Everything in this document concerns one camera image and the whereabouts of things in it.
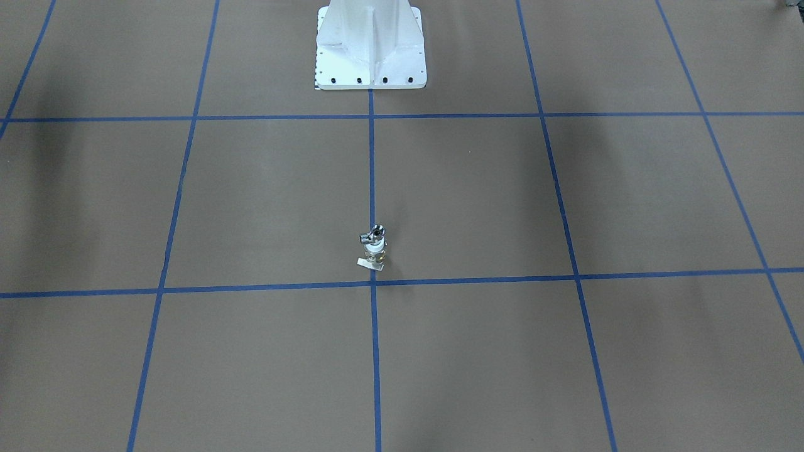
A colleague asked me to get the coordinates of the chrome threaded pipe fitting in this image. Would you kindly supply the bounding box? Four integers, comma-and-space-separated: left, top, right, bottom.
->
359, 224, 385, 248

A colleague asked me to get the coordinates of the white brass PPR valve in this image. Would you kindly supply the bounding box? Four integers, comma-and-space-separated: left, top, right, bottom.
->
357, 243, 386, 272

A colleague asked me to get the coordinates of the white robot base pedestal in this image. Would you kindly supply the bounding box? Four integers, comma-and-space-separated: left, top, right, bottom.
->
314, 1, 428, 90

